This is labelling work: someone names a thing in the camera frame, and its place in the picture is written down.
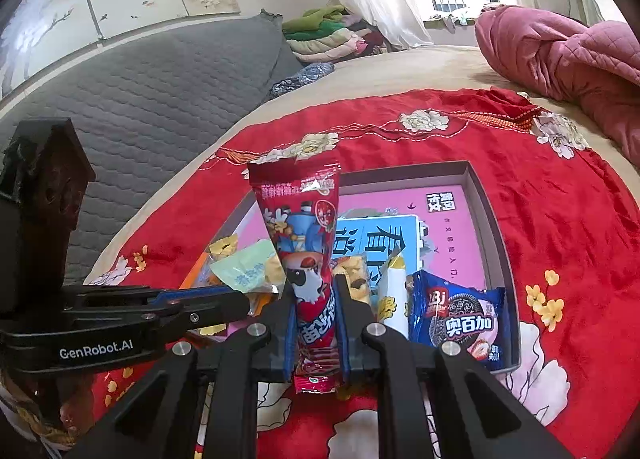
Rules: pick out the grey quilted headboard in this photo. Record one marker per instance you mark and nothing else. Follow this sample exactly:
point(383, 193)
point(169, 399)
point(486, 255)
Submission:
point(150, 89)

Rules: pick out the beige bed sheet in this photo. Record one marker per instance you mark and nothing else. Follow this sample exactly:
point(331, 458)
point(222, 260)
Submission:
point(400, 74)

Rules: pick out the yellow-green candy clear wrapper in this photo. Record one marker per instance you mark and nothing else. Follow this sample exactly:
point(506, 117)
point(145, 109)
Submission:
point(222, 245)

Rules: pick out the orange snack packet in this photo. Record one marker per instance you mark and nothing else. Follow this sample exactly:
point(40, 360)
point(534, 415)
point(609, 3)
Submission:
point(197, 276)

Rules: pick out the clear packet of yellow puffs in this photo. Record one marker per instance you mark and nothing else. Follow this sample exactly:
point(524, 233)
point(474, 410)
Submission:
point(355, 279)

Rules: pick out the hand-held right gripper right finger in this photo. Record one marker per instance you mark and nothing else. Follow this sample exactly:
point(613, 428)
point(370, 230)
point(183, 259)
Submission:
point(341, 334)

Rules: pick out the pale green snack packet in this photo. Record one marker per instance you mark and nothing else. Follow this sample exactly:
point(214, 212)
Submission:
point(245, 264)

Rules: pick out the white and yellow long packet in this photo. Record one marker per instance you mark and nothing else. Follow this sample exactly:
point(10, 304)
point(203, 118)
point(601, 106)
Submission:
point(392, 299)

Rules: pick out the clothes on windowsill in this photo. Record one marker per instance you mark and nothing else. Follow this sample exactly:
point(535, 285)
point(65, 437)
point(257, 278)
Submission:
point(450, 19)

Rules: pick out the red cartoon snack packet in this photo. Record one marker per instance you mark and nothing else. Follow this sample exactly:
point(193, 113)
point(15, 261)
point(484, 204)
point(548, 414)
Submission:
point(305, 239)

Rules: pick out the dark floral cloth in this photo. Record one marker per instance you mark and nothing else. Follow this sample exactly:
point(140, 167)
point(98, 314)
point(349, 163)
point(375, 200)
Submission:
point(302, 79)

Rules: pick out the pile of folded clothes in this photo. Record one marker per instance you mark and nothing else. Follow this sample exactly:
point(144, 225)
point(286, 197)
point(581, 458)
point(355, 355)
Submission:
point(330, 36)

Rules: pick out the pink quilt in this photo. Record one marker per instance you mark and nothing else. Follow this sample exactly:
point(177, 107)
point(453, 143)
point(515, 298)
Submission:
point(565, 54)

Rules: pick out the person's left hand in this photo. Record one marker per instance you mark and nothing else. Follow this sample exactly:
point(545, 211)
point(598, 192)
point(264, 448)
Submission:
point(75, 399)

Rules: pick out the red floral blanket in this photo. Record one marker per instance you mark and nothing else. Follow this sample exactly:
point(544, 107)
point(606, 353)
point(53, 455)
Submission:
point(550, 214)

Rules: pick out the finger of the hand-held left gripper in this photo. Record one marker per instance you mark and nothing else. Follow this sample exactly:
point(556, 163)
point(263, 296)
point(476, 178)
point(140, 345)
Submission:
point(200, 295)
point(210, 311)

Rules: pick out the grey cardboard box pink bottom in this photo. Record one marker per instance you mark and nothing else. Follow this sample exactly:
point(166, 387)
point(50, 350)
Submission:
point(450, 239)

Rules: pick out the blue cookie packet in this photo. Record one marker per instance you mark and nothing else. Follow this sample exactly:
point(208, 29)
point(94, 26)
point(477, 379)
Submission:
point(460, 324)

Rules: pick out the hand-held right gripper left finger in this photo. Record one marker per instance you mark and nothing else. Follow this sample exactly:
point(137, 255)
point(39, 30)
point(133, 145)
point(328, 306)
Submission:
point(287, 344)

